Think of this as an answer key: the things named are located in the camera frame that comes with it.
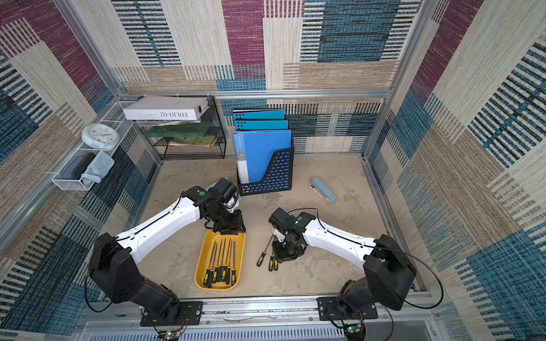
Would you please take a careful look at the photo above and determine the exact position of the white folio box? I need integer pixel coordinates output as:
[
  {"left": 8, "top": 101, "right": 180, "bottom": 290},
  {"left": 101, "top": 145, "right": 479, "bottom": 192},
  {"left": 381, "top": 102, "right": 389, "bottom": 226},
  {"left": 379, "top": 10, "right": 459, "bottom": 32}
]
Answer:
[{"left": 123, "top": 96, "right": 210, "bottom": 121}]

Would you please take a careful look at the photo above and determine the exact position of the light blue calculator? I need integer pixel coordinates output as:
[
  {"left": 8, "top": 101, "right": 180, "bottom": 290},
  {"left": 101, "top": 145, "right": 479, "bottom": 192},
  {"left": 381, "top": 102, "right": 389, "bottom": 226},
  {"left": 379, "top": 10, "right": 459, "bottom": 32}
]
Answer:
[{"left": 206, "top": 181, "right": 218, "bottom": 191}]

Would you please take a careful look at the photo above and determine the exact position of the front blue folder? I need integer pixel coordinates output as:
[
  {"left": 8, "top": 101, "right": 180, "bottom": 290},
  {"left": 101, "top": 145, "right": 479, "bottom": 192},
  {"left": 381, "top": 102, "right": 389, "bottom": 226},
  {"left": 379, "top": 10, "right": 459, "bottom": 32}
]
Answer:
[{"left": 233, "top": 129, "right": 291, "bottom": 184}]

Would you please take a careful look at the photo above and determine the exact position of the file tool horizontal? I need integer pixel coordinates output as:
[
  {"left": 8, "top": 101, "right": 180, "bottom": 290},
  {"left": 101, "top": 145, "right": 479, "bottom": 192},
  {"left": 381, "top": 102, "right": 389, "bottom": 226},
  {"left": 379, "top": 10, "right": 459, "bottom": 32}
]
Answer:
[{"left": 203, "top": 254, "right": 211, "bottom": 288}]

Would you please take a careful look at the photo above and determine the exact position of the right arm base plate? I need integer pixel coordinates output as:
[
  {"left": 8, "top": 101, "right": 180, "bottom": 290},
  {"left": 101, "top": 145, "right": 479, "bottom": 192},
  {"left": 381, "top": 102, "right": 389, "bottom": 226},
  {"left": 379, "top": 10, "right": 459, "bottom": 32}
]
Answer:
[{"left": 316, "top": 296, "right": 378, "bottom": 321}]

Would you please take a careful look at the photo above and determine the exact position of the white wire wall basket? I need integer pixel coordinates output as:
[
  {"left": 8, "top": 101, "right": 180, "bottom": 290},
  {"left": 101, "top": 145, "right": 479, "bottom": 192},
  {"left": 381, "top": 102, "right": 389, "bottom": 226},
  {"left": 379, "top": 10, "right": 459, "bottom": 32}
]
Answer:
[{"left": 52, "top": 101, "right": 133, "bottom": 191}]

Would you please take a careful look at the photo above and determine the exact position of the file tool diagonal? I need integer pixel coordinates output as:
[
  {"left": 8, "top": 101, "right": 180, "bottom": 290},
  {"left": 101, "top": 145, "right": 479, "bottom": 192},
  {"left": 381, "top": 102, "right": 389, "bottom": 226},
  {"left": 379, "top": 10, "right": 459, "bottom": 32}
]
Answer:
[{"left": 218, "top": 238, "right": 227, "bottom": 282}]

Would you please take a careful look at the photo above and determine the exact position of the back teal folder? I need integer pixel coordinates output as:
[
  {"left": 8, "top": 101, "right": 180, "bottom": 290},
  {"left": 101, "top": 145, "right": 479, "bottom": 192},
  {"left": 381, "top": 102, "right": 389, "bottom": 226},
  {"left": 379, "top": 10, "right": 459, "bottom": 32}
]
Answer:
[{"left": 233, "top": 109, "right": 285, "bottom": 120}]

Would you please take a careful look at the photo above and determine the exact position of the green book on shelf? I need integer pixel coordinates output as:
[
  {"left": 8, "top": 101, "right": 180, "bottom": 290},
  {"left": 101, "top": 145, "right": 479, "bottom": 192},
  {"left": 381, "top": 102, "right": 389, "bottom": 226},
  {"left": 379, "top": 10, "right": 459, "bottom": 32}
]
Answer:
[{"left": 144, "top": 123, "right": 211, "bottom": 138}]

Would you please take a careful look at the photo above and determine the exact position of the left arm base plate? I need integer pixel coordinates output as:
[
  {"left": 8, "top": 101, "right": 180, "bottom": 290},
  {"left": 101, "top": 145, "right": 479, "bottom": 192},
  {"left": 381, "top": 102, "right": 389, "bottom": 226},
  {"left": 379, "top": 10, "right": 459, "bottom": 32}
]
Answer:
[{"left": 140, "top": 301, "right": 204, "bottom": 328}]

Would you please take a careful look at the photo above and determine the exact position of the teal folder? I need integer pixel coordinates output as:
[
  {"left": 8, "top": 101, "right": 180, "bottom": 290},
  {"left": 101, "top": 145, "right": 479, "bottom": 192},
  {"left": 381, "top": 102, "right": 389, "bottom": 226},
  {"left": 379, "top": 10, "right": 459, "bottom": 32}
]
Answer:
[
  {"left": 234, "top": 119, "right": 289, "bottom": 131},
  {"left": 233, "top": 109, "right": 285, "bottom": 120}
]

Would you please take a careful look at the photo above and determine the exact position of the dark blue pouch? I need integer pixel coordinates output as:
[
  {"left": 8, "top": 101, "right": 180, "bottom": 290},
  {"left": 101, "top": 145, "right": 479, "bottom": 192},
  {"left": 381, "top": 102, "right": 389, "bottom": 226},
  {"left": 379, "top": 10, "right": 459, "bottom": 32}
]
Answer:
[{"left": 60, "top": 153, "right": 96, "bottom": 180}]

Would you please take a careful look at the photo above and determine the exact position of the middle teal folder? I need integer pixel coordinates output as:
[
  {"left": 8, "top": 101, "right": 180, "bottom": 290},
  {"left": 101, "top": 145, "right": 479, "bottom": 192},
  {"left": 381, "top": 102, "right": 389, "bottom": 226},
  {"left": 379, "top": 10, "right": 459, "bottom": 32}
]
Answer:
[{"left": 234, "top": 119, "right": 289, "bottom": 131}]

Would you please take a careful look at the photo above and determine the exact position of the black mesh file holder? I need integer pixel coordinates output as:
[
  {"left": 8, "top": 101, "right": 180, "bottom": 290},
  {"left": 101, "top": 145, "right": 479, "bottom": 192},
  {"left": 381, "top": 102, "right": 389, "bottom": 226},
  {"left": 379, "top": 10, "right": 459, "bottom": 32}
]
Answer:
[{"left": 237, "top": 148, "right": 294, "bottom": 196}]

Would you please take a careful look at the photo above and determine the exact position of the light blue cloth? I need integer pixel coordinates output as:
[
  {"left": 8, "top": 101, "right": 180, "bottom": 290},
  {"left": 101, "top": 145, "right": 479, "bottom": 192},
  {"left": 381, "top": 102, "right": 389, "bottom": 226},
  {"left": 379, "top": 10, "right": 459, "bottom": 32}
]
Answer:
[{"left": 81, "top": 151, "right": 115, "bottom": 187}]

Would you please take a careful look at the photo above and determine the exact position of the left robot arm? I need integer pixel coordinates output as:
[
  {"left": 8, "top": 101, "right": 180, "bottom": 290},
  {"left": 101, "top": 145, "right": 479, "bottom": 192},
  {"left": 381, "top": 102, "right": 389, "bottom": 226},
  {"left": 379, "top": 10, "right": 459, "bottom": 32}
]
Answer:
[{"left": 88, "top": 178, "right": 245, "bottom": 325}]

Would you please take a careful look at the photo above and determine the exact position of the black wire shelf rack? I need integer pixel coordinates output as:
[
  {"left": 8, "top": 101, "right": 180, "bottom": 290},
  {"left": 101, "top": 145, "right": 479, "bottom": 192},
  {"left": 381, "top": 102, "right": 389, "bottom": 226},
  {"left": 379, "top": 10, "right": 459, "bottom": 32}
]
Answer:
[{"left": 135, "top": 96, "right": 227, "bottom": 161}]

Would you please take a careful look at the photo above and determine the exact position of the red book on shelf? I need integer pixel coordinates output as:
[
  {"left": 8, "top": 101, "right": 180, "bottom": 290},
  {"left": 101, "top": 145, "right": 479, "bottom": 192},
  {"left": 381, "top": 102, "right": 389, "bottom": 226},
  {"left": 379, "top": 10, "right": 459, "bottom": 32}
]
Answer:
[{"left": 168, "top": 136, "right": 216, "bottom": 147}]

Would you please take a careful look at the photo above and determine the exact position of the white round clock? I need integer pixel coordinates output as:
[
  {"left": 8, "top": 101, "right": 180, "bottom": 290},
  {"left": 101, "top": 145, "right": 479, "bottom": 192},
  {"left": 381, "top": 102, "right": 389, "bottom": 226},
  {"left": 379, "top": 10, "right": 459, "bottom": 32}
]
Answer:
[{"left": 81, "top": 123, "right": 120, "bottom": 151}]

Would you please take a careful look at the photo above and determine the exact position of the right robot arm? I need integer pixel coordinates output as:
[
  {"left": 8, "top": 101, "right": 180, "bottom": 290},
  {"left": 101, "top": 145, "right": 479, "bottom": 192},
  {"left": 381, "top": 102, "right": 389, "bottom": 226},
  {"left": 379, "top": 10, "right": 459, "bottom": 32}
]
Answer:
[{"left": 269, "top": 208, "right": 417, "bottom": 319}]

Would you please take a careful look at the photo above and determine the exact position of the blue grey stapler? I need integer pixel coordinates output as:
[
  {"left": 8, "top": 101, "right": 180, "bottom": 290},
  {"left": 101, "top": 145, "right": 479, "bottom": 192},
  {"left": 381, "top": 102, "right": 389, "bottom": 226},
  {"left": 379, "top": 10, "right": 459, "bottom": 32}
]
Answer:
[{"left": 309, "top": 177, "right": 337, "bottom": 205}]

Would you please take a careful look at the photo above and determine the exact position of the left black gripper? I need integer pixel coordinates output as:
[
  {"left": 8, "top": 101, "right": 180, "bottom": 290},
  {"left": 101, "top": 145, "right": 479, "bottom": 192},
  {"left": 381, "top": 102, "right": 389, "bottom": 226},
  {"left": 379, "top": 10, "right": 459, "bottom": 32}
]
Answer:
[{"left": 208, "top": 204, "right": 249, "bottom": 235}]

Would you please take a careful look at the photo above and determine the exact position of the yellow plastic storage tray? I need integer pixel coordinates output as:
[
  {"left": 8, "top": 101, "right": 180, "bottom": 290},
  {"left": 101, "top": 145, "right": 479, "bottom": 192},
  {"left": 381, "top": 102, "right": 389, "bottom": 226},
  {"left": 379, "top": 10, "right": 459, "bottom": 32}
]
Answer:
[{"left": 195, "top": 231, "right": 246, "bottom": 291}]

